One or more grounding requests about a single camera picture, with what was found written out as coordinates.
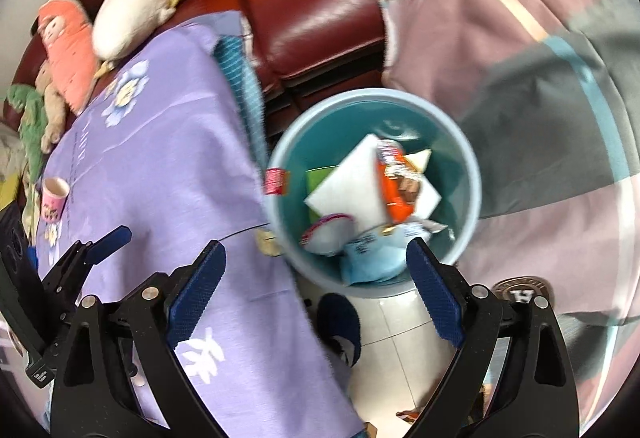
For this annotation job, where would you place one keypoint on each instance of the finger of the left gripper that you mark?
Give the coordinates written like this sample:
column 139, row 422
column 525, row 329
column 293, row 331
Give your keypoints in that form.
column 97, row 251
column 65, row 279

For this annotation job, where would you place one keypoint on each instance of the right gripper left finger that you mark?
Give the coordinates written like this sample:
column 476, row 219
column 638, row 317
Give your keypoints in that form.
column 162, row 313

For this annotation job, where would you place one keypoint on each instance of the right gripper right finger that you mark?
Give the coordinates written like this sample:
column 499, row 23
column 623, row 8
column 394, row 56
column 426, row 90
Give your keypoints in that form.
column 471, row 323

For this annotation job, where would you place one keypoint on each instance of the pink wedding paper cup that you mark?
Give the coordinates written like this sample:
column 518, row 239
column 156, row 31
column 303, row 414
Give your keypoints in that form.
column 55, row 191

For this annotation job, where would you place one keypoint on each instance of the light blue snack packet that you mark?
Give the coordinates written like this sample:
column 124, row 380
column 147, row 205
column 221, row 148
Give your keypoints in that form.
column 379, row 254

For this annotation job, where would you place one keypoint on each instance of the orange snack wrapper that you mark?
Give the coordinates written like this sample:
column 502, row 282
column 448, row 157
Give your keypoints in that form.
column 399, row 180

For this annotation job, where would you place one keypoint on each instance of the white red-rimmed plastic cup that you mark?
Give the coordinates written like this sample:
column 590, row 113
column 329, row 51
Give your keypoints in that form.
column 329, row 235

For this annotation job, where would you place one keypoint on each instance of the white paper napkin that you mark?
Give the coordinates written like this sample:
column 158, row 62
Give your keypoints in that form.
column 352, row 188

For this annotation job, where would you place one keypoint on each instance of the teal round trash bin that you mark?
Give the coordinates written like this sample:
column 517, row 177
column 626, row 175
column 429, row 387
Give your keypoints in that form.
column 341, row 133

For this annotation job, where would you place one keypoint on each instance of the purple floral tablecloth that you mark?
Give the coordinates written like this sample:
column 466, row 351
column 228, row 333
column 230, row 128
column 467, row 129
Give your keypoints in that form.
column 174, row 149

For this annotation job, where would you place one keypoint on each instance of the dark blue slipper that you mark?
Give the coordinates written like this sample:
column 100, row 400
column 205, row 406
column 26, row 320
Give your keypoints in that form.
column 338, row 326

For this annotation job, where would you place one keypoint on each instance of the beige bear plush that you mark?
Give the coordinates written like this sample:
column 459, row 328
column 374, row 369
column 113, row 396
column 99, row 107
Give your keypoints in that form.
column 54, row 108

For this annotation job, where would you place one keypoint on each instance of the green dinosaur plush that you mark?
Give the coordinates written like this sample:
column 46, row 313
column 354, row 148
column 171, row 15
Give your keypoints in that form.
column 26, row 100

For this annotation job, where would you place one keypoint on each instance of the pink carrot doll plush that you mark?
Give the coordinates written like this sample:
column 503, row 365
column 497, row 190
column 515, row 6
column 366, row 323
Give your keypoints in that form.
column 66, row 33

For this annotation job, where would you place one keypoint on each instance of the white duck plush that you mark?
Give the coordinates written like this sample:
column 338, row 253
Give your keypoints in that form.
column 135, row 8

